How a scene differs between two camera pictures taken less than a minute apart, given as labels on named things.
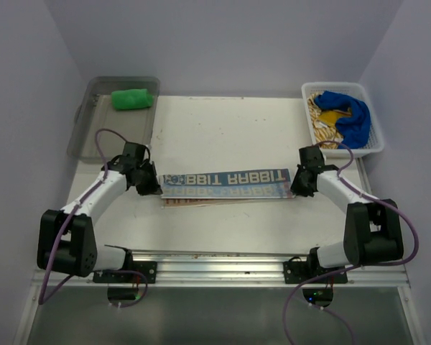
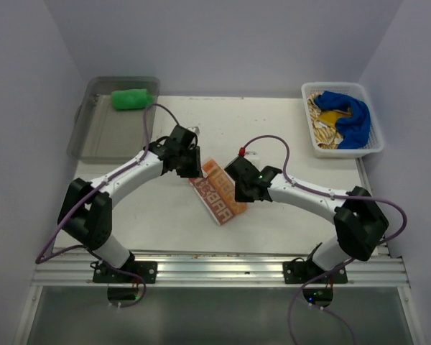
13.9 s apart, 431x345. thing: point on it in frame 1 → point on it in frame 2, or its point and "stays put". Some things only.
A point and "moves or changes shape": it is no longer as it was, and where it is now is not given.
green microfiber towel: x=131 y=99 stays put
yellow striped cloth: x=325 y=123 stays put
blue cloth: x=355 y=129 stays put
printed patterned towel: x=198 y=189 moves or changes shape
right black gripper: x=297 y=189 → x=241 y=198
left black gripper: x=153 y=188 → x=195 y=170
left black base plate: x=149 y=267 stays put
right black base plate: x=298 y=272 stays put
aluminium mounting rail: x=187 y=270 stays put
